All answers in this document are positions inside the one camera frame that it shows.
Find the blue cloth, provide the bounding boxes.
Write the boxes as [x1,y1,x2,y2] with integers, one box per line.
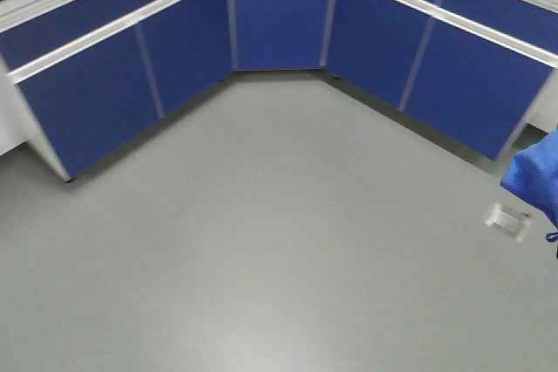
[500,130,557,228]

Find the blue corner cabinet panel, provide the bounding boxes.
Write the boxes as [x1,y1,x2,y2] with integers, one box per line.
[234,0,330,71]

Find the left blue cabinet run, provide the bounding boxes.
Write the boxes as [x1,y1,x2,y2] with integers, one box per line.
[1,0,234,181]

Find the blue cabinet run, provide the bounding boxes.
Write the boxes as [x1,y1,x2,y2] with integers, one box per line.
[325,0,557,160]
[1,0,234,181]

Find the right blue cabinet run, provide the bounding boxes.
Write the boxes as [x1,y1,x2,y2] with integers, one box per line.
[325,0,557,160]

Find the silver floor outlet plate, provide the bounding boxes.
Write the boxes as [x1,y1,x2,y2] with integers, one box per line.
[485,203,532,243]

